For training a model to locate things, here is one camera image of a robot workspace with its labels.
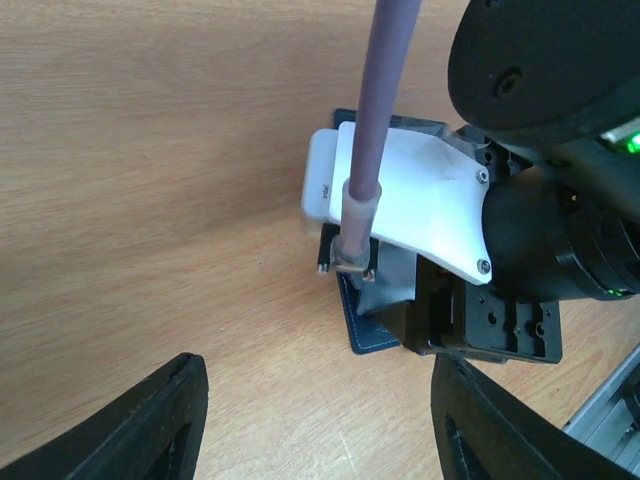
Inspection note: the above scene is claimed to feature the blue card holder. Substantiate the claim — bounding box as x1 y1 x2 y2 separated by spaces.
331 107 447 357

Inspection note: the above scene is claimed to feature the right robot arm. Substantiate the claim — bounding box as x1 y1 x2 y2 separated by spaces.
400 1 639 363

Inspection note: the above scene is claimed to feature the aluminium front rail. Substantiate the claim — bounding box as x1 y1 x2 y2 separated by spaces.
563 346 639 477

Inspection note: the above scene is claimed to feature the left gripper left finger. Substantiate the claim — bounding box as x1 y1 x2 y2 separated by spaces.
1 353 209 479

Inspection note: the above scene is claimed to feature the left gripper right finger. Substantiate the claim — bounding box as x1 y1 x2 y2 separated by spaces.
431 354 635 479

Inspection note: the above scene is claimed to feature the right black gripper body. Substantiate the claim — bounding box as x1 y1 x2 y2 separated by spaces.
403 257 563 364

